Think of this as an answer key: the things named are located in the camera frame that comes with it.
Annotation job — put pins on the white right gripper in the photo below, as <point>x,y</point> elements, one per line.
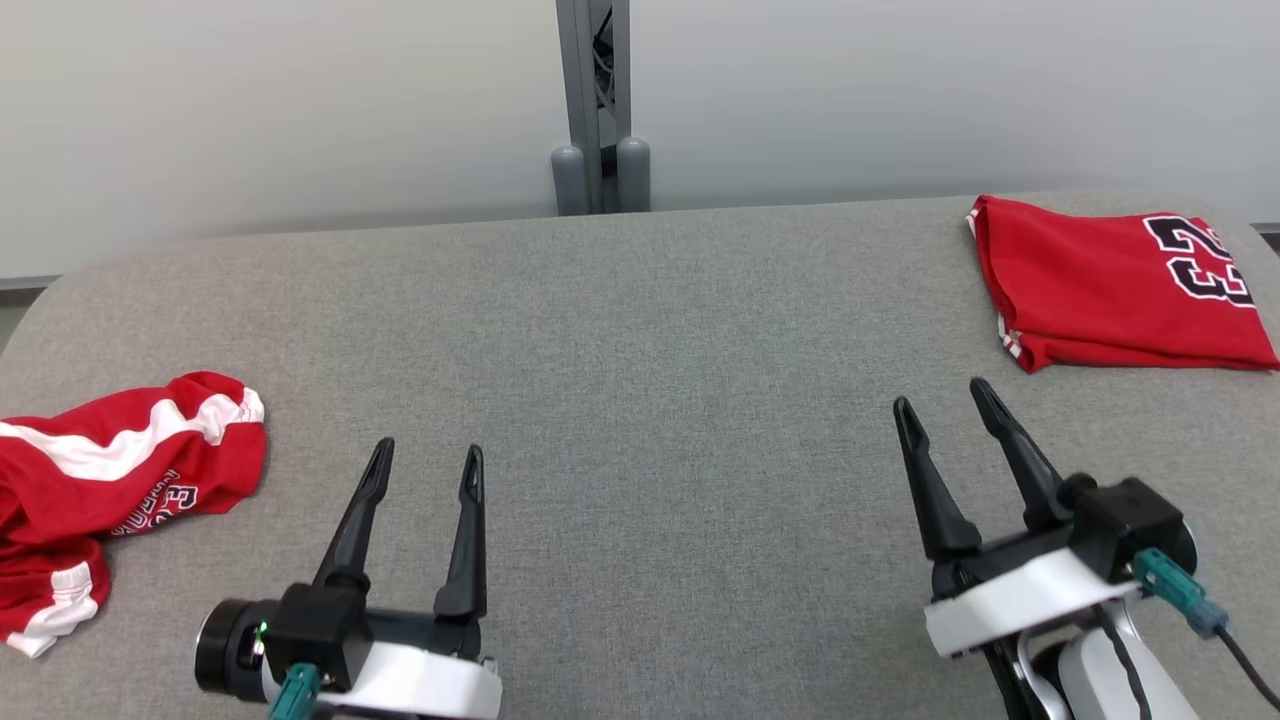
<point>1010,600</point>

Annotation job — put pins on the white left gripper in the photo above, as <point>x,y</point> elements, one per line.
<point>420,670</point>

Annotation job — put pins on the red white numbered t-shirt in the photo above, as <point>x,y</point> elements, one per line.
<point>1080,290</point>

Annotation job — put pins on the red white jersey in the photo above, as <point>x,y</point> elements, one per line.
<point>120,480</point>

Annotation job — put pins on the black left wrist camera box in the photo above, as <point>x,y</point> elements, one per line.
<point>315,630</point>

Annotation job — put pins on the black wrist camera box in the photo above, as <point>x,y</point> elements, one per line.
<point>315,630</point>
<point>1130,525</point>

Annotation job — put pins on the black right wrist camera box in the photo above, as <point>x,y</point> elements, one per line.
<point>1130,525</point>

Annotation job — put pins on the grey metal partition post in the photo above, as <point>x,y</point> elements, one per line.
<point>600,120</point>

